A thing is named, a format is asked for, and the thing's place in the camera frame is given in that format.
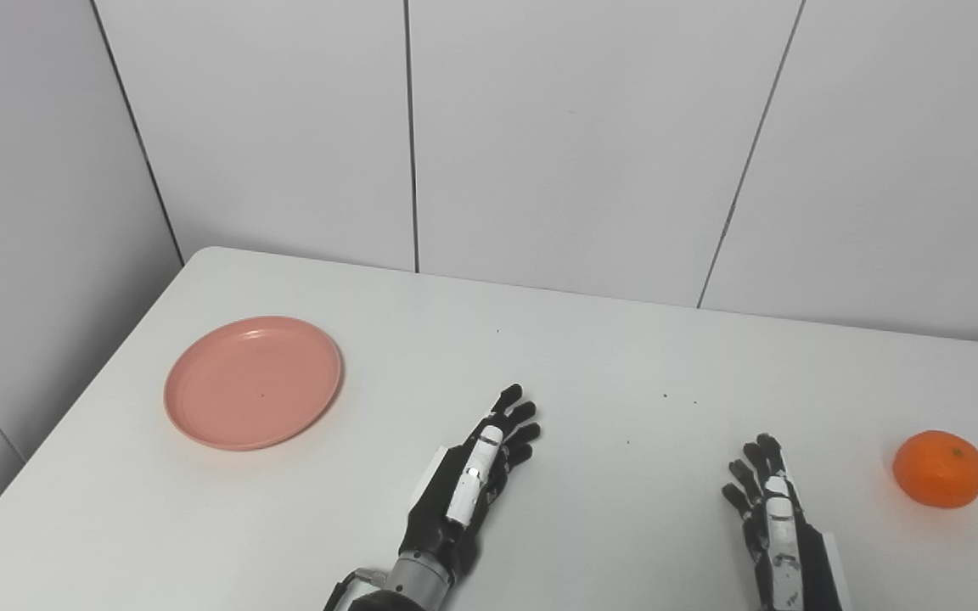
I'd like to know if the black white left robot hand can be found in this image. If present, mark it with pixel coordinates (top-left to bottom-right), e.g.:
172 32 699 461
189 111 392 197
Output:
398 384 542 587

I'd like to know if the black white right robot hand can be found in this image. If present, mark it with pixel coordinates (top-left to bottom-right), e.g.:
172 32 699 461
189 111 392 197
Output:
721 434 848 611

